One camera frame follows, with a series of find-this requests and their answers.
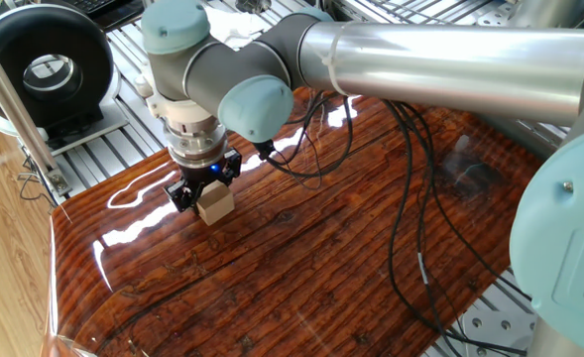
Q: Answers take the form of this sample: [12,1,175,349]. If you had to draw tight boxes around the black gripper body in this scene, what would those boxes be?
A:
[177,153,229,192]

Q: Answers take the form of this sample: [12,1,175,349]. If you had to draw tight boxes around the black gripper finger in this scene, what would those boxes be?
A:
[162,178,206,215]
[217,146,243,187]

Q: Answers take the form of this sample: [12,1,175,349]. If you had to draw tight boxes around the pale wooden cube block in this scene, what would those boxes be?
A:
[195,178,236,227]

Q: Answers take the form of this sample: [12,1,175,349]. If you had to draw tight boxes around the glossy wood grain mat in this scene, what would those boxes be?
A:
[41,86,545,357]

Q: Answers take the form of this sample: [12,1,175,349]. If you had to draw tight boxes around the white crumpled tissue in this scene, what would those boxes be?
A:
[204,5,273,51]

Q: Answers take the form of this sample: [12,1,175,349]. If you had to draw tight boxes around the white zip tie loop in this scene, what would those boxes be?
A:
[320,20,360,98]

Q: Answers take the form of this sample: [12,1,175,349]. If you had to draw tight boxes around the black keyboard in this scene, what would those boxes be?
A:
[61,0,147,32]

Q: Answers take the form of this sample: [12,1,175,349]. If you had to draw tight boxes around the black round blower fan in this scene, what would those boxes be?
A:
[0,2,130,158]

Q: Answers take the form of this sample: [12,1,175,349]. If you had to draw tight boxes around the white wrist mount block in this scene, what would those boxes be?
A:
[133,73,218,125]

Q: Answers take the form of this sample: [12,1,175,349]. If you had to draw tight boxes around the tangled black cable bundle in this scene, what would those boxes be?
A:
[251,88,355,190]

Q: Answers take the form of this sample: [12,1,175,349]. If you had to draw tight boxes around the thin black wires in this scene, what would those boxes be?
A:
[16,153,59,209]

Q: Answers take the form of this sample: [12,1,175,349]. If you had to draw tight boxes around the black cable silver connector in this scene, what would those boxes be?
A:
[383,98,528,357]

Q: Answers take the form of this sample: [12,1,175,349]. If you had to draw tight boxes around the silver slanted frame post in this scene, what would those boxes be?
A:
[0,22,73,198]

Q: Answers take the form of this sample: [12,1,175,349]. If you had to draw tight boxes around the black cable white label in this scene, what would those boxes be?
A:
[395,101,464,357]

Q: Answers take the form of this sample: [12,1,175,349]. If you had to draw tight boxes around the plain black cable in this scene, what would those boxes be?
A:
[405,101,533,302]

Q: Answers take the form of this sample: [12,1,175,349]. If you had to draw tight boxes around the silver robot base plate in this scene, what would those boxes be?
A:
[462,270,538,357]

